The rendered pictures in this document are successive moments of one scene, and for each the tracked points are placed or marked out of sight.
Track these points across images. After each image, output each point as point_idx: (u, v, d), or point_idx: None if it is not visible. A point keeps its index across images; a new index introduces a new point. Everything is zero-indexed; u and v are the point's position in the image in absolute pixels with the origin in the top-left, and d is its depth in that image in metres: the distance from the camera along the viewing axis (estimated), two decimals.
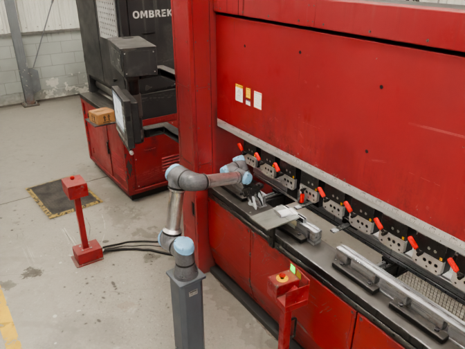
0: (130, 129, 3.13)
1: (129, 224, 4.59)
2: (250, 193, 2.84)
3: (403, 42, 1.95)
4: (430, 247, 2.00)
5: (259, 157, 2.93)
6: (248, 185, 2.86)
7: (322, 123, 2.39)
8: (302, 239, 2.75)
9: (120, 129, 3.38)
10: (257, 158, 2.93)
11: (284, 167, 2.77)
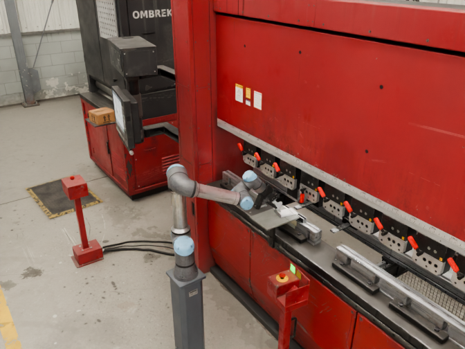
0: (130, 129, 3.13)
1: (129, 224, 4.59)
2: None
3: (403, 42, 1.95)
4: (430, 247, 2.00)
5: (259, 157, 2.93)
6: None
7: (322, 123, 2.39)
8: (302, 239, 2.75)
9: (120, 129, 3.38)
10: (257, 158, 2.93)
11: (284, 167, 2.77)
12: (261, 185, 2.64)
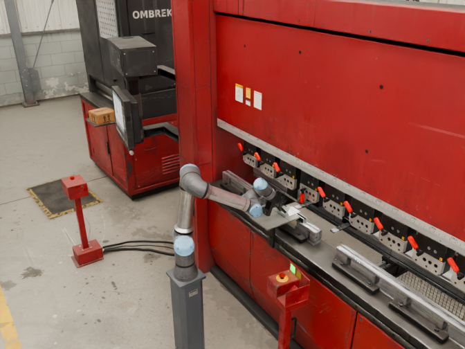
0: (130, 129, 3.13)
1: (129, 224, 4.59)
2: None
3: (403, 42, 1.95)
4: (430, 247, 2.00)
5: (259, 157, 2.93)
6: None
7: (322, 123, 2.39)
8: (302, 239, 2.75)
9: (120, 129, 3.38)
10: (257, 158, 2.93)
11: (284, 167, 2.77)
12: (272, 191, 2.65)
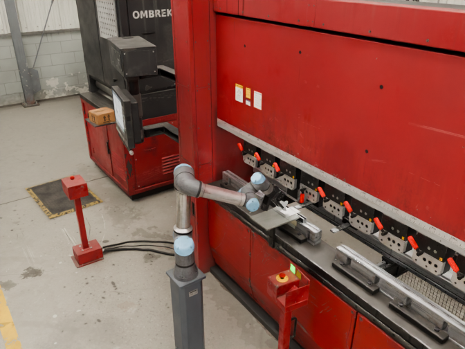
0: (130, 129, 3.13)
1: (129, 224, 4.59)
2: None
3: (403, 42, 1.95)
4: (430, 247, 2.00)
5: (259, 157, 2.93)
6: None
7: (322, 123, 2.39)
8: (302, 239, 2.75)
9: (120, 129, 3.38)
10: (257, 158, 2.93)
11: (284, 167, 2.77)
12: (270, 185, 2.63)
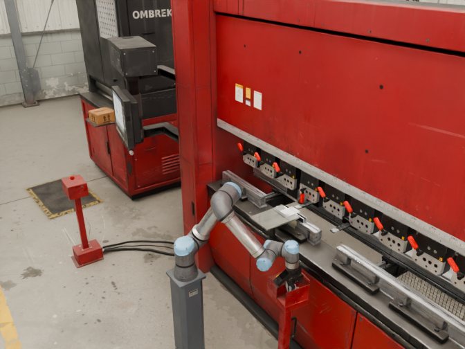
0: (130, 129, 3.13)
1: (129, 224, 4.59)
2: None
3: (403, 42, 1.95)
4: (430, 247, 2.00)
5: (259, 157, 2.93)
6: None
7: (322, 123, 2.39)
8: (302, 239, 2.75)
9: (120, 129, 3.38)
10: (257, 158, 2.93)
11: (284, 167, 2.77)
12: (297, 262, 2.41)
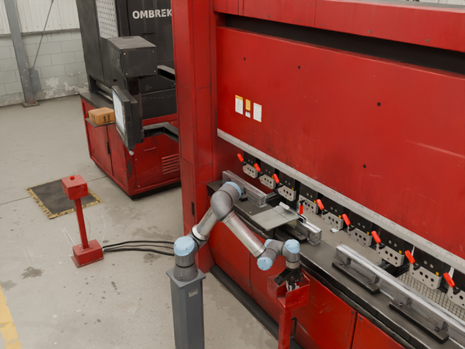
0: (130, 129, 3.13)
1: (129, 224, 4.59)
2: None
3: (403, 42, 1.95)
4: (427, 262, 2.04)
5: (259, 168, 2.96)
6: None
7: (321, 137, 2.42)
8: (302, 239, 2.75)
9: (120, 129, 3.38)
10: (257, 169, 2.97)
11: (283, 179, 2.81)
12: (298, 261, 2.41)
